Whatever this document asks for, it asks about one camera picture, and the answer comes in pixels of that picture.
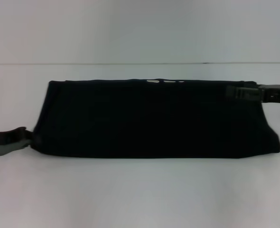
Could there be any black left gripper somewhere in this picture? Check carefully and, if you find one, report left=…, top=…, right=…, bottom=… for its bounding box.
left=0, top=126, right=37, bottom=157

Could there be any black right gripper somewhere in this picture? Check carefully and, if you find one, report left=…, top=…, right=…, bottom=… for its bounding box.
left=225, top=84, right=280, bottom=105

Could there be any black shirt with FREE print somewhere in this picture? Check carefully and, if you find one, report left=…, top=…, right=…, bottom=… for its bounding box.
left=32, top=79, right=280, bottom=160

